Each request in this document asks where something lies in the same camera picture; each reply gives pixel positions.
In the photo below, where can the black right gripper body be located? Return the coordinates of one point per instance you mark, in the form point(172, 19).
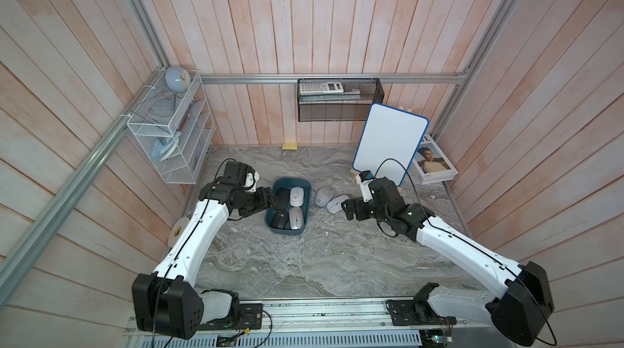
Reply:
point(367, 209)

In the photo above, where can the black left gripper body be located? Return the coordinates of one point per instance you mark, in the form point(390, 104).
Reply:
point(253, 202)

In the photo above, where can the teal plastic storage box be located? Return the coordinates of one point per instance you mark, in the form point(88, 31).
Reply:
point(281, 189)

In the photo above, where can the white ribbed Lecoo mouse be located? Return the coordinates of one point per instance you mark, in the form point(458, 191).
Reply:
point(297, 197)

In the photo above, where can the silver slim mouse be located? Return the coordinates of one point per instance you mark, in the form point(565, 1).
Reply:
point(296, 218)

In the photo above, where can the black Lecoo mouse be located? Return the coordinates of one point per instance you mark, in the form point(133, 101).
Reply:
point(280, 219)

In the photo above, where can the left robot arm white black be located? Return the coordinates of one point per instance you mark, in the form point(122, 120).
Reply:
point(166, 301)

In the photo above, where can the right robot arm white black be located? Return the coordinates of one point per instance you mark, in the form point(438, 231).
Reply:
point(516, 300)

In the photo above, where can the white slim flat mouse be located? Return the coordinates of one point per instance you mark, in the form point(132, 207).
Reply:
point(335, 206)

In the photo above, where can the white beige round mouse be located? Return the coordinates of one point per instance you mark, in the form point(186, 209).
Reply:
point(324, 195)

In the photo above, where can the magazine with portrait cover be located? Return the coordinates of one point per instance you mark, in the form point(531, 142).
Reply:
point(432, 165)

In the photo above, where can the blue framed whiteboard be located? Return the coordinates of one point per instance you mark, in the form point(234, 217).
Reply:
point(389, 142)

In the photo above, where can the yellow sticky note pad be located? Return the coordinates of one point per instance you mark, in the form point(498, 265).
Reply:
point(293, 146)

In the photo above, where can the white tape roll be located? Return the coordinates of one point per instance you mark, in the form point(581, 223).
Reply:
point(177, 230)

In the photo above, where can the white iron on shelf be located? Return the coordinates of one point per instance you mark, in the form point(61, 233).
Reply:
point(164, 147)

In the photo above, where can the white calculator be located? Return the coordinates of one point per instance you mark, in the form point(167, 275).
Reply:
point(315, 88)

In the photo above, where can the white wire mesh shelf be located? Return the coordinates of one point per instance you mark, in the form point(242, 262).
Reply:
point(160, 113)

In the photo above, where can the black mesh wall basket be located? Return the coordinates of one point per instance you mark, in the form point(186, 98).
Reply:
point(353, 105)

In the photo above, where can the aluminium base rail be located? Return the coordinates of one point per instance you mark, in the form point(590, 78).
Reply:
point(327, 322)

